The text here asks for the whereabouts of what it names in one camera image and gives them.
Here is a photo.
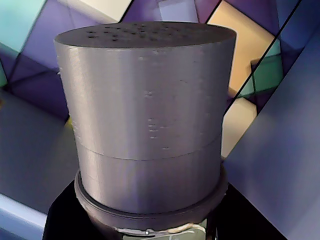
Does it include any gray salt shaker with label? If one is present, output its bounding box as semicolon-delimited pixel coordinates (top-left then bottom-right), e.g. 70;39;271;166
53;21;238;240

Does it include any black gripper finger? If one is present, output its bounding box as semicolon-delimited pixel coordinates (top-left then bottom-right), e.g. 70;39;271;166
207;186;285;240
43;186;101;240

